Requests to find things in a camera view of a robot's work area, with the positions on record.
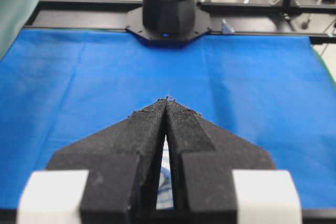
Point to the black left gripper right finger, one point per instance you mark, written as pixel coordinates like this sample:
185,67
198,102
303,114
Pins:
219,177

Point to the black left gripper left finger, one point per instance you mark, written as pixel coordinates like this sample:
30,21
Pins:
111,176

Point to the white blue striped towel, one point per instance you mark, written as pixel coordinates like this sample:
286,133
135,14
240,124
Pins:
165,193

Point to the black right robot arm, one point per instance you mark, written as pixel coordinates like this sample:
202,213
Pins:
167,21

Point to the blue table cloth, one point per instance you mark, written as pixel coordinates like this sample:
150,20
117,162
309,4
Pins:
58,86

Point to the green backdrop curtain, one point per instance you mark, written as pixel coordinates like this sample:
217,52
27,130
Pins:
14,15

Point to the black aluminium table frame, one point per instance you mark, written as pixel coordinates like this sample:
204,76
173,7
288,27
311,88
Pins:
216,19

